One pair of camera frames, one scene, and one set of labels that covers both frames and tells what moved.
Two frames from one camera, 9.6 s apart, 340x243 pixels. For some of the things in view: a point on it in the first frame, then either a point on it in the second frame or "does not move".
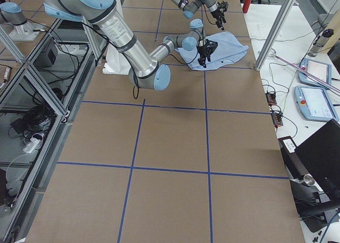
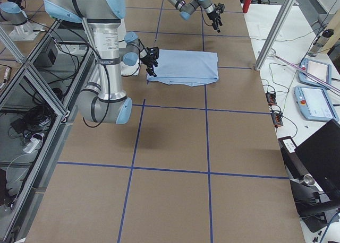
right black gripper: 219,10 → 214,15
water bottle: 320,41 does not move
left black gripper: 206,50 → 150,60
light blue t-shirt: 229,49 → 185,68
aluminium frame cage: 37,93 does not move
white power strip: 31,146 does not move
